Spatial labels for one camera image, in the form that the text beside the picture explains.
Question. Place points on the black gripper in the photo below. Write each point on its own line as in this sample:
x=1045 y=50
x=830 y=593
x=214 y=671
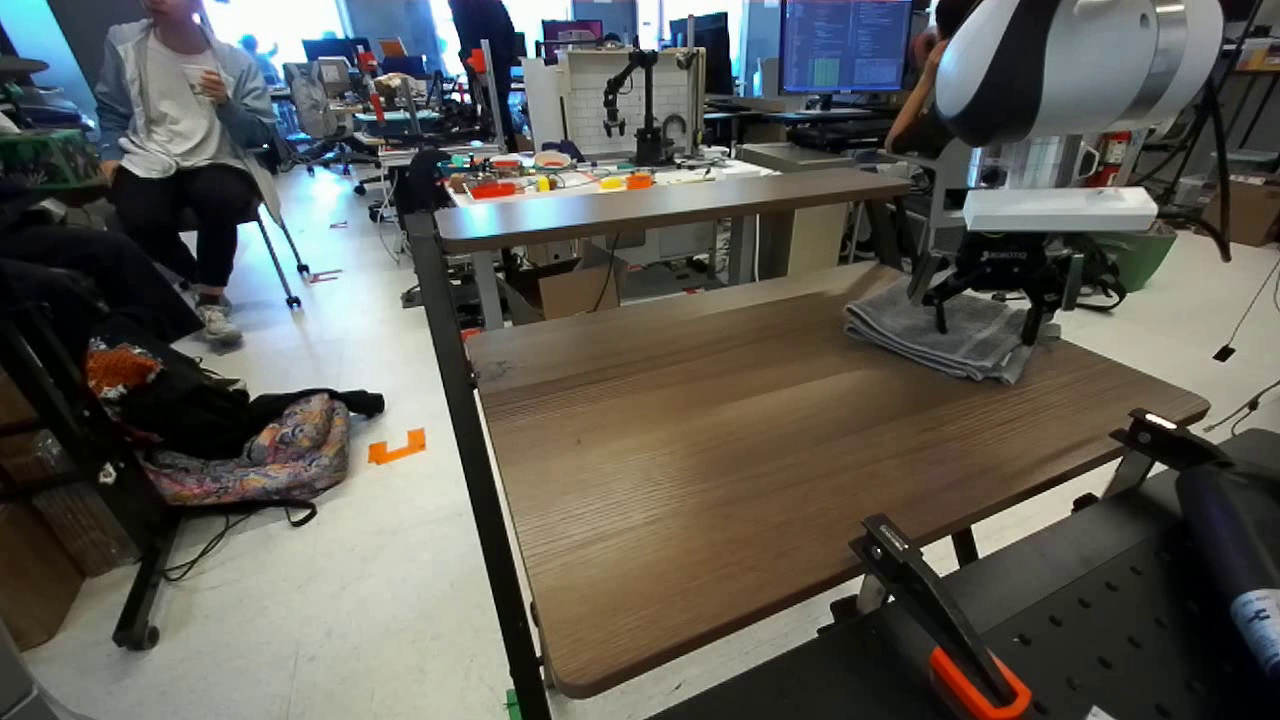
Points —
x=1009 y=260

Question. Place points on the orange plastic bracket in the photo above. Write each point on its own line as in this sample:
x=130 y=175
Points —
x=396 y=450

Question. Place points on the black bag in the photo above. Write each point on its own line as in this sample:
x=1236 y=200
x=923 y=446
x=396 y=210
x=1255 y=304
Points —
x=225 y=404

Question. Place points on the cardboard box under bench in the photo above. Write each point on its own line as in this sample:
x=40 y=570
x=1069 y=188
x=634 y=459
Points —
x=566 y=284

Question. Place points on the patterned backpack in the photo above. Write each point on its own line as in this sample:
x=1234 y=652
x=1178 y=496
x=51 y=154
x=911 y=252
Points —
x=265 y=462

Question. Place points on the small black robot arm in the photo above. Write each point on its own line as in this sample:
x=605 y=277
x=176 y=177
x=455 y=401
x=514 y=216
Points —
x=646 y=114

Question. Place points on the black perforated mounting board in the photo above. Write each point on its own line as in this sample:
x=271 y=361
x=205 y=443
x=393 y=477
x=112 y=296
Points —
x=1106 y=624

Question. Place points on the seated person in white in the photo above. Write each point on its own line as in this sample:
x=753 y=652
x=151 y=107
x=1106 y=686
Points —
x=165 y=121

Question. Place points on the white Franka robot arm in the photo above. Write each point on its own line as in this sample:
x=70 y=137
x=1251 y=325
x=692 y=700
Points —
x=1106 y=66

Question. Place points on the seated person black trousers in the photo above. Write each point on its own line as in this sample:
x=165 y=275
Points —
x=95 y=275

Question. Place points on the black metal table frame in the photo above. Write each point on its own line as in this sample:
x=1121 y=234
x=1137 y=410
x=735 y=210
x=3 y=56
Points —
x=460 y=443

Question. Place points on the long wooden bench table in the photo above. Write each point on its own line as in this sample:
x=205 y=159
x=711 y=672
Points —
x=665 y=205

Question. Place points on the grey towel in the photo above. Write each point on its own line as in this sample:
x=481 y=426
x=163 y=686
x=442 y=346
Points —
x=981 y=335

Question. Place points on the computer monitor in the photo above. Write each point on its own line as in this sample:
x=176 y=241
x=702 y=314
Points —
x=847 y=47

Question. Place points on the white wrist mount plate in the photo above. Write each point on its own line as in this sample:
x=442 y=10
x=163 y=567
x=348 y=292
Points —
x=1060 y=210

